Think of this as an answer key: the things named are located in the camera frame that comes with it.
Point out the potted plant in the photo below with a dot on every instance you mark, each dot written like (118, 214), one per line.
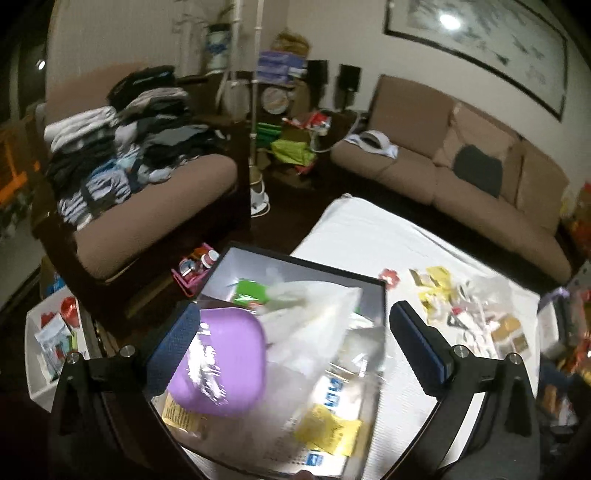
(217, 37)

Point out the round tin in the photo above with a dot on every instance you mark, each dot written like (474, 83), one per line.
(274, 100)

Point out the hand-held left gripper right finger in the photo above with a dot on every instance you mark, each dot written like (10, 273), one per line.
(422, 350)

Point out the white ribbed table mat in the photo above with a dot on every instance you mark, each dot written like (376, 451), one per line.
(360, 240)

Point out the pile of folded clothes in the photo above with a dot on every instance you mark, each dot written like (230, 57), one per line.
(120, 147)

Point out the black speaker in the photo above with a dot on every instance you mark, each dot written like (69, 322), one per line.
(317, 72)
(350, 77)

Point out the tan sofa cushion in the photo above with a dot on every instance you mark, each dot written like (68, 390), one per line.
(480, 129)
(542, 184)

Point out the white appliance box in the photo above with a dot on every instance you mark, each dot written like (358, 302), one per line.
(551, 323)

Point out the purple plastic dish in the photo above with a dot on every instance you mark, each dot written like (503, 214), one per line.
(226, 360)

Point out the framed wall painting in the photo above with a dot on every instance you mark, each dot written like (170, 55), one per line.
(485, 41)

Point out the yellow bag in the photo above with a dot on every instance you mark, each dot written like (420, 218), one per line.
(291, 42)

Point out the yellow packet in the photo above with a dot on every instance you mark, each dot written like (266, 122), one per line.
(328, 431)

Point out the white cap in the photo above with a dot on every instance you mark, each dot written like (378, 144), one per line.
(374, 143)

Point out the white storage bin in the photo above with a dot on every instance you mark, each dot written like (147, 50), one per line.
(41, 364)

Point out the brown armchair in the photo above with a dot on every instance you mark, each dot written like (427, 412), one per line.
(152, 217)

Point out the brown sofa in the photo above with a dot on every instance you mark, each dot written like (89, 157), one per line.
(415, 184)

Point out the pile of colourful snack packets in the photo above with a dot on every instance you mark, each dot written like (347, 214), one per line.
(577, 323)

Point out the black cushion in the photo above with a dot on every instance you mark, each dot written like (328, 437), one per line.
(478, 170)

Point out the scatter of small packets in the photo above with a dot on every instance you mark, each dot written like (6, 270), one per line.
(438, 290)

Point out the white pole stand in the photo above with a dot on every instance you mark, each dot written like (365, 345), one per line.
(255, 115)

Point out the black-rimmed storage box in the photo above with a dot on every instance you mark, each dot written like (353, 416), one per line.
(240, 265)

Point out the stack of purple boxes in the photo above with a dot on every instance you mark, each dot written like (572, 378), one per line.
(281, 67)

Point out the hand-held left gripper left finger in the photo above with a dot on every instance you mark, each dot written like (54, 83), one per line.
(173, 350)

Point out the green bag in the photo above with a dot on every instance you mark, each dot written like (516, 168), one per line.
(293, 152)

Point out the small red trinket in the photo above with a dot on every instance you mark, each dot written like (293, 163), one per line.
(389, 278)

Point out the bright green card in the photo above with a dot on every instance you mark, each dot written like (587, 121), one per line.
(251, 291)

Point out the pink basket of bottles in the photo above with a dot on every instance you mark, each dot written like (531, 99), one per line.
(194, 272)

